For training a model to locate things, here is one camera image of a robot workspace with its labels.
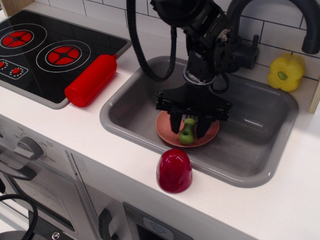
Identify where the wooden side panel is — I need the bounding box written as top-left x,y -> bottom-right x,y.
308,79 -> 320,114

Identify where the grey oven knob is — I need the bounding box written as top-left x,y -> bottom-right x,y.
13,136 -> 43,161

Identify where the dark red cup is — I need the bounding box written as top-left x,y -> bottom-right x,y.
156,148 -> 193,194

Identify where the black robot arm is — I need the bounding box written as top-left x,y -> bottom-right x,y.
151,0 -> 234,138

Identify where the yellow bell pepper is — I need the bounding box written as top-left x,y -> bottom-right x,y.
267,53 -> 305,92

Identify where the dark grey dishwasher handle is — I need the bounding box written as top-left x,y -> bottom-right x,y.
98,208 -> 120,240

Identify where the black lower braided cable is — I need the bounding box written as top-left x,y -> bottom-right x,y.
0,193 -> 39,240

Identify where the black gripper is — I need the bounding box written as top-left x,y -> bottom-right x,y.
156,83 -> 233,139

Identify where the pink plate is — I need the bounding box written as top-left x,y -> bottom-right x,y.
155,111 -> 220,148

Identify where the grey spatula green handle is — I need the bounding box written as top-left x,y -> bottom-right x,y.
178,115 -> 198,146

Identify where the dark grey faucet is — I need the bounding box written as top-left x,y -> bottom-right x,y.
226,0 -> 320,73

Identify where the black braided cable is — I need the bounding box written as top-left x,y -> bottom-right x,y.
125,0 -> 179,83
0,193 -> 39,240

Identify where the red ketchup bottle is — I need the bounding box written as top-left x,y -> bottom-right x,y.
64,54 -> 118,108

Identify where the grey oven door handle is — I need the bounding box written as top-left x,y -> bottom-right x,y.
0,148 -> 42,181

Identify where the black toy stove top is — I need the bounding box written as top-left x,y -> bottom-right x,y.
0,10 -> 131,109

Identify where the grey sink basin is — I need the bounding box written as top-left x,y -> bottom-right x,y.
99,58 -> 299,188

